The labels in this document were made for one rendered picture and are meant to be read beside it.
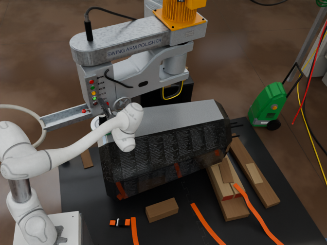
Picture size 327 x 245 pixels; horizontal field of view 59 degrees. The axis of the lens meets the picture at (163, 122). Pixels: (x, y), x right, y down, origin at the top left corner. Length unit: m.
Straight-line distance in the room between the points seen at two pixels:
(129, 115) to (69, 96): 2.65
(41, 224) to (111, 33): 1.24
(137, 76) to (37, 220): 1.14
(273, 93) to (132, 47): 2.09
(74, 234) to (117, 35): 1.30
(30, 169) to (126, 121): 0.51
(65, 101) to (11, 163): 2.78
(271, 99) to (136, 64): 1.92
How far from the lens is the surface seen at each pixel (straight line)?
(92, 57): 1.89
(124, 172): 2.49
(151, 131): 2.49
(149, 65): 2.14
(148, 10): 2.78
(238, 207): 3.09
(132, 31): 2.03
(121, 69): 2.19
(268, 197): 3.26
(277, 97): 3.59
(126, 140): 1.61
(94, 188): 3.18
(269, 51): 5.32
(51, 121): 2.32
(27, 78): 4.57
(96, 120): 2.53
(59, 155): 1.43
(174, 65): 2.31
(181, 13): 2.08
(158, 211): 2.89
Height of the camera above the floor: 2.78
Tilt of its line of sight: 49 degrees down
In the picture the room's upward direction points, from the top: 5 degrees clockwise
